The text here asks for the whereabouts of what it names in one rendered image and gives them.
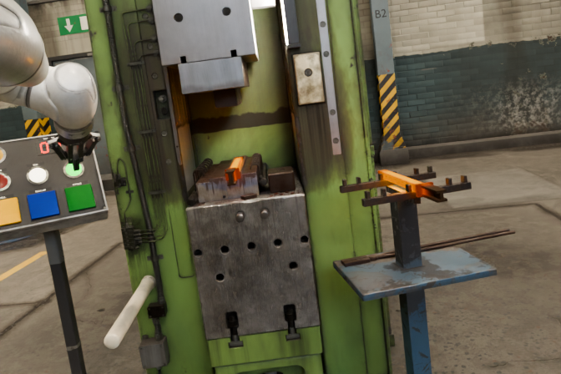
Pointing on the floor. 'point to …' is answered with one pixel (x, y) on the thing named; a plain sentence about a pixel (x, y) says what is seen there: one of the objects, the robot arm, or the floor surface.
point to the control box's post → (56, 259)
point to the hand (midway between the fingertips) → (75, 160)
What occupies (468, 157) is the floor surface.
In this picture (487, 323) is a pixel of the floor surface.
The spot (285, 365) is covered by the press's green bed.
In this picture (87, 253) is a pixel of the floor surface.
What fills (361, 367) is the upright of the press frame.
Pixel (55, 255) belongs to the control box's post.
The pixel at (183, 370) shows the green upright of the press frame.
